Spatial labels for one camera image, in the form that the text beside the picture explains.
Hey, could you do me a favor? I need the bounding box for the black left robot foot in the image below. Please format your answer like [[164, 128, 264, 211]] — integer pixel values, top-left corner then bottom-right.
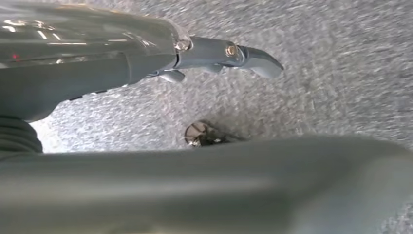
[[184, 120, 249, 149]]

